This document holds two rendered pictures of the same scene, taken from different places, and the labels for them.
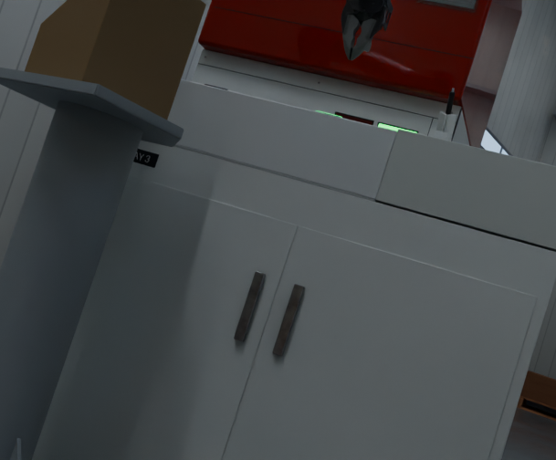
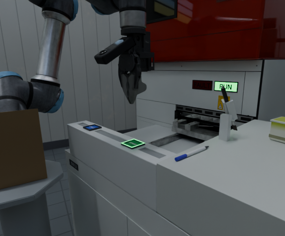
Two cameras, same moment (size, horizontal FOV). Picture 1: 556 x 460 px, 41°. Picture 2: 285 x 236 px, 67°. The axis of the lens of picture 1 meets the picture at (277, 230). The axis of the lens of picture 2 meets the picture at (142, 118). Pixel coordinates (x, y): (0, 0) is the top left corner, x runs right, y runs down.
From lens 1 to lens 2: 1.19 m
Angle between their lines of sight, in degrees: 33
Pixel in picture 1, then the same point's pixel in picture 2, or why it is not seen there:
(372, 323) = not seen: outside the picture
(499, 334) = not seen: outside the picture
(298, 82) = (172, 68)
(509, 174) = (243, 219)
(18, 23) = not seen: hidden behind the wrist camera
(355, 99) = (200, 70)
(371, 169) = (149, 190)
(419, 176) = (176, 202)
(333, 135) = (127, 163)
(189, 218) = (92, 199)
